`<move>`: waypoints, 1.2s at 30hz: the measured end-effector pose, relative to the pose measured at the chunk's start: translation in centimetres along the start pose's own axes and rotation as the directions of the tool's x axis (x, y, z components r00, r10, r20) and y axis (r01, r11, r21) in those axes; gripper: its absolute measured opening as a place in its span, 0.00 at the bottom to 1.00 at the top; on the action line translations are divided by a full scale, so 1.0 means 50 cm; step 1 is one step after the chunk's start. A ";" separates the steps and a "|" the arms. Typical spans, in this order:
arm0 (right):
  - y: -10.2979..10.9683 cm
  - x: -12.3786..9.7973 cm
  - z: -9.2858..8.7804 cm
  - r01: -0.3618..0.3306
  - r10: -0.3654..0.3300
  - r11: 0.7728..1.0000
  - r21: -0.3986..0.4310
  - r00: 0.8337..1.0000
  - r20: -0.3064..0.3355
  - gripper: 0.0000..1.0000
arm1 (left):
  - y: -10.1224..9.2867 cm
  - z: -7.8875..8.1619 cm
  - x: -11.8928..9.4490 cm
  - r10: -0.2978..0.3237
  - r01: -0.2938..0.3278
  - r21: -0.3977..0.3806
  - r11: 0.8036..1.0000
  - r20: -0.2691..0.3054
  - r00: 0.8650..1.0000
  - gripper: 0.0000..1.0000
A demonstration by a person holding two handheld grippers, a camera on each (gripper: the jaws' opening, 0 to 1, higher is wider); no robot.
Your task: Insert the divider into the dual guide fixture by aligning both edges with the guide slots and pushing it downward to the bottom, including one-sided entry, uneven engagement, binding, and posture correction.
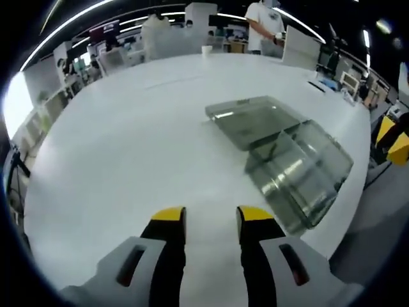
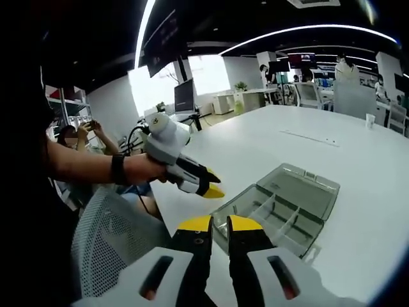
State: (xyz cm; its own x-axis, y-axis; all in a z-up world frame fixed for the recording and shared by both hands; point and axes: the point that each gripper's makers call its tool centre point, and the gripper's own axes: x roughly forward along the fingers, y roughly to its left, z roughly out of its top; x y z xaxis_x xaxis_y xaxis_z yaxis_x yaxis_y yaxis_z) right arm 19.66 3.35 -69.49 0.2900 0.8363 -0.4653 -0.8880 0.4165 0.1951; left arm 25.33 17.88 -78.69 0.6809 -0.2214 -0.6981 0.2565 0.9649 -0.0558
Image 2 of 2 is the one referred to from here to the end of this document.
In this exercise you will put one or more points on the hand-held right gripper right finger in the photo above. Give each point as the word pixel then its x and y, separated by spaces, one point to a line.
pixel 265 281

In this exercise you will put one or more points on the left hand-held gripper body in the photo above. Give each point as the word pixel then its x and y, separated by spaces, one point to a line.
pixel 166 137

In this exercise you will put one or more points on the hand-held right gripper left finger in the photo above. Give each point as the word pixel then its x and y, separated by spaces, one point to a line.
pixel 159 281

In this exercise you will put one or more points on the clear guide fixture box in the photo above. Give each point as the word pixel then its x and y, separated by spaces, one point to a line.
pixel 300 188

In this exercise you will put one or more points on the person's left hand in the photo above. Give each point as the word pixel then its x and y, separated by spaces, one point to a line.
pixel 143 169

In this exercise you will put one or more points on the open laptop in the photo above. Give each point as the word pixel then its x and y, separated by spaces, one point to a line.
pixel 184 96

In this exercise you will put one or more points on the black wristband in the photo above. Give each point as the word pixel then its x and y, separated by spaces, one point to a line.
pixel 118 169

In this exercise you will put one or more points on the white low cabinet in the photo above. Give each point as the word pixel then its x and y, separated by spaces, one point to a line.
pixel 230 102

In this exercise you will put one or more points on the grey mesh office chair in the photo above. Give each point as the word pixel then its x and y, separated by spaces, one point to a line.
pixel 105 230

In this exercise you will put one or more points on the potted green plant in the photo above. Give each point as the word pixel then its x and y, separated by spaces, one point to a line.
pixel 241 86

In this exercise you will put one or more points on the hanging dark screen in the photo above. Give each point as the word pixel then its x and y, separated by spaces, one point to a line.
pixel 159 41

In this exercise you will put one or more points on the metal shelf rack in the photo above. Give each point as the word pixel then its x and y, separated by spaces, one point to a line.
pixel 70 105

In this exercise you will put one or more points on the short curved ceiling light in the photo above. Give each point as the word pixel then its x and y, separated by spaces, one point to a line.
pixel 143 28

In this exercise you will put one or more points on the person's black shirt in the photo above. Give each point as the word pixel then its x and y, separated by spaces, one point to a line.
pixel 25 224

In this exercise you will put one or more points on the frosted partition panel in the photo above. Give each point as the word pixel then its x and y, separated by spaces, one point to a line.
pixel 354 99

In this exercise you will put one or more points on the long curved ceiling light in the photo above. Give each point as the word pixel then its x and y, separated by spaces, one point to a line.
pixel 306 28

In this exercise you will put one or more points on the white paper cup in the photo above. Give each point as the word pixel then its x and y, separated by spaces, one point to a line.
pixel 370 121

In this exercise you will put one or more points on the ceiling air vent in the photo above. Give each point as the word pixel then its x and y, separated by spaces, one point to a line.
pixel 313 3

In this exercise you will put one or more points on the white office chair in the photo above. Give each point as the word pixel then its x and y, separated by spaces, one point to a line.
pixel 397 118

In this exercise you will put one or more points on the red wall screen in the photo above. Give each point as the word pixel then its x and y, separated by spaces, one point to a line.
pixel 302 60

